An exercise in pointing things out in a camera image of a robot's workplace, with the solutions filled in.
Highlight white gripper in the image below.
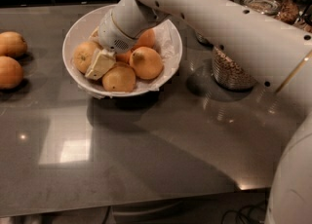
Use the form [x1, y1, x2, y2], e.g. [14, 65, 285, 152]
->
[85, 7, 141, 80]

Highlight orange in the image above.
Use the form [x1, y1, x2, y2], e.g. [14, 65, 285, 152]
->
[0, 31, 27, 58]
[101, 62, 137, 93]
[73, 41, 101, 74]
[116, 51, 132, 63]
[133, 28, 155, 50]
[129, 47, 164, 80]
[0, 56, 23, 90]

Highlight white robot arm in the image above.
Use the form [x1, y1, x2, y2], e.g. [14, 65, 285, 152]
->
[98, 0, 312, 224]

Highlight white bowl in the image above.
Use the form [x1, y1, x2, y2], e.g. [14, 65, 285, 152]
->
[61, 3, 183, 99]

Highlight white paper bowl liner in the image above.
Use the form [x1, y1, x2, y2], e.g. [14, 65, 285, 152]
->
[77, 19, 180, 100]

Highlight front glass cereal jar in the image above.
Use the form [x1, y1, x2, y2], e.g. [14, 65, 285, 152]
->
[212, 0, 282, 92]

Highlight black cables under table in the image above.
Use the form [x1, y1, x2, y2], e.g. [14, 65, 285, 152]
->
[220, 200, 269, 224]

